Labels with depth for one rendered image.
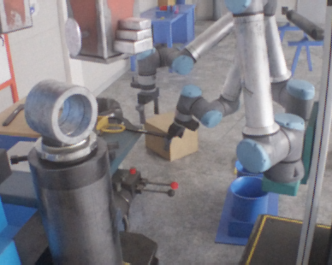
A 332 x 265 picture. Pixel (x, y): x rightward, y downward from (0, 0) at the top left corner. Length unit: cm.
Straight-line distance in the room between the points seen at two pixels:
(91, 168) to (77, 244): 23
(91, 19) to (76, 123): 36
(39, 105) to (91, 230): 36
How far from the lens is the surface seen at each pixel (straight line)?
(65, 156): 101
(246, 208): 287
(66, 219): 109
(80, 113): 108
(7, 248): 128
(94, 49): 81
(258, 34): 151
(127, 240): 149
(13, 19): 110
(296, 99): 215
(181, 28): 793
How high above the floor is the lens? 195
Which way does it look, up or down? 25 degrees down
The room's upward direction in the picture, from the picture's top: 3 degrees counter-clockwise
